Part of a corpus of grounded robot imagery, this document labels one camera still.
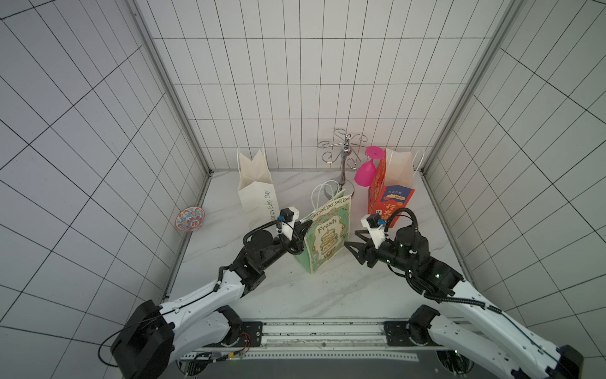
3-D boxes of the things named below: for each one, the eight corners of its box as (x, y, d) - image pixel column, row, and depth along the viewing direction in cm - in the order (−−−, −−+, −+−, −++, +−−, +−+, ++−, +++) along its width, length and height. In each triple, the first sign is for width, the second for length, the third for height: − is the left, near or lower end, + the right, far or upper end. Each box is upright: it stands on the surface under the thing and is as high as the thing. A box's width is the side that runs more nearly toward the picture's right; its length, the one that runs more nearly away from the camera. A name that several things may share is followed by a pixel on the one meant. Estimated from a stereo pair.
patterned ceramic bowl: (176, 232, 99) (172, 227, 96) (184, 212, 105) (180, 207, 102) (199, 232, 99) (196, 227, 96) (206, 212, 105) (203, 207, 102)
